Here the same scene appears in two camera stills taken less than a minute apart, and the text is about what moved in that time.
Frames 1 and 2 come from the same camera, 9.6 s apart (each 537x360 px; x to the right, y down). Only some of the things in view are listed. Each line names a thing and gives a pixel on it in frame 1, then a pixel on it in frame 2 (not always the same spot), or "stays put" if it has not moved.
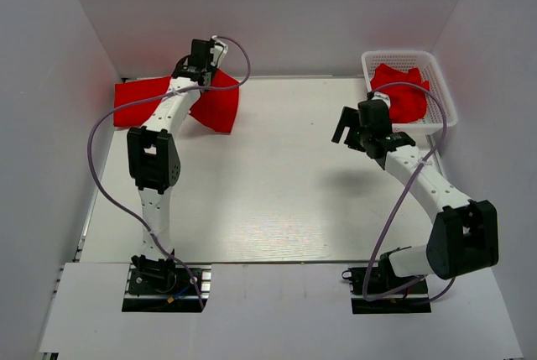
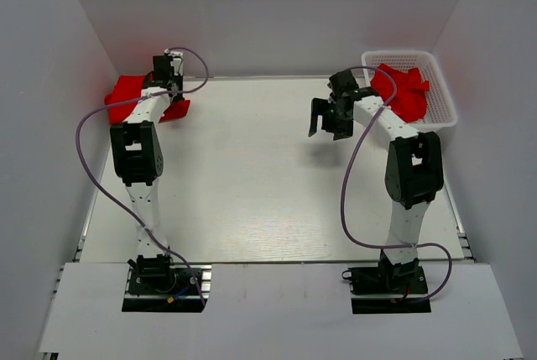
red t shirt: x=216 y=108 → x=127 y=87
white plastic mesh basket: x=440 y=112 stays put
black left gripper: x=211 y=68 → x=179 y=96
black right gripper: x=351 y=117 → x=321 y=106
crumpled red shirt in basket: x=408 y=103 stays put
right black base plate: x=378 y=281 stays put
